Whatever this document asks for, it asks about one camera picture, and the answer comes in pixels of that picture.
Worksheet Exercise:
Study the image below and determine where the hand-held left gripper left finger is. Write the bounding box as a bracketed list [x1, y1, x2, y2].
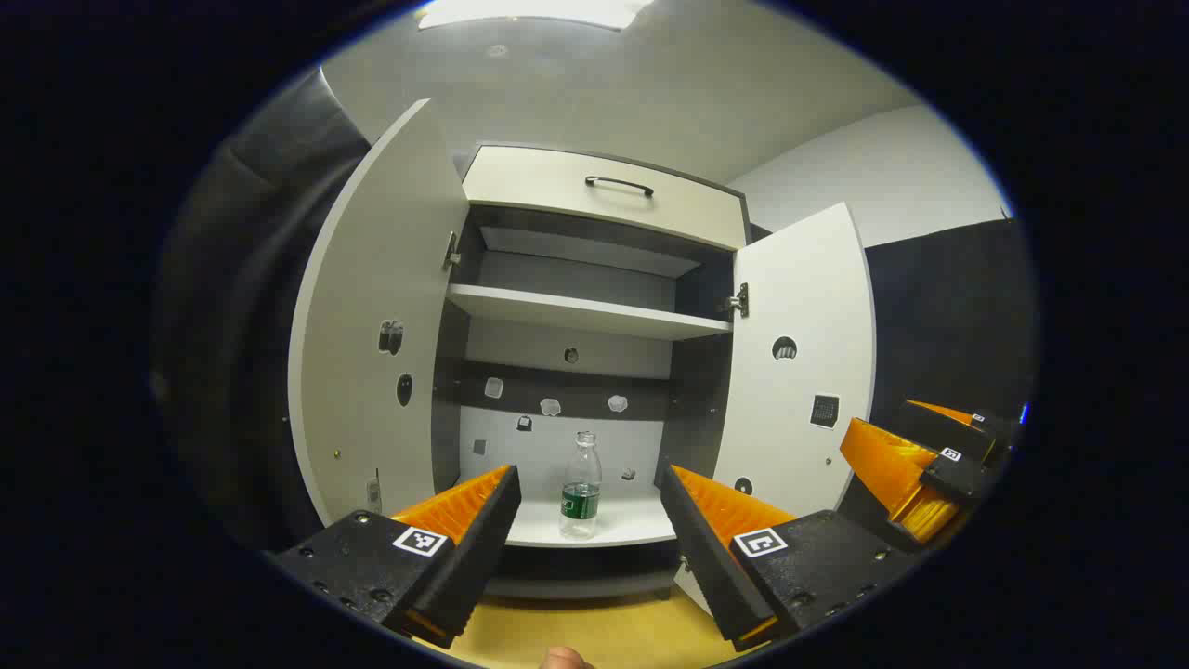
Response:
[265, 463, 523, 651]

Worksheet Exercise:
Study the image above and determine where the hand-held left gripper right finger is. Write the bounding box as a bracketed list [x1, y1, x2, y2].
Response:
[655, 463, 916, 653]

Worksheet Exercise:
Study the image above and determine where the clear plastic bottle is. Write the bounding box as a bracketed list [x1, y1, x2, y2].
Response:
[560, 430, 603, 541]

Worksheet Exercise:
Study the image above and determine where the cabinet door with headphone sticker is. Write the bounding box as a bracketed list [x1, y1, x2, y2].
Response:
[673, 202, 877, 619]

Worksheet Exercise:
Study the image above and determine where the cabinet door with camera sticker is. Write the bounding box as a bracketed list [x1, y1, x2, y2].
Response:
[286, 98, 471, 529]

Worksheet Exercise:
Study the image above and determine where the grey and white cabinet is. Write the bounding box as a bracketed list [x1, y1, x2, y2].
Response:
[430, 139, 753, 600]

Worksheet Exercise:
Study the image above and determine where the white cabinet shelf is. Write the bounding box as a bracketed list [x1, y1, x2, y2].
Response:
[446, 282, 735, 342]

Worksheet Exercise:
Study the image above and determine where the black backdrop cloth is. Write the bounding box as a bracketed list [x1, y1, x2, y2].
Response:
[864, 218, 1039, 447]
[151, 67, 372, 549]

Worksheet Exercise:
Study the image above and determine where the black drawer handle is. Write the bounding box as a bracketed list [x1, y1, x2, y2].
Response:
[584, 175, 655, 198]

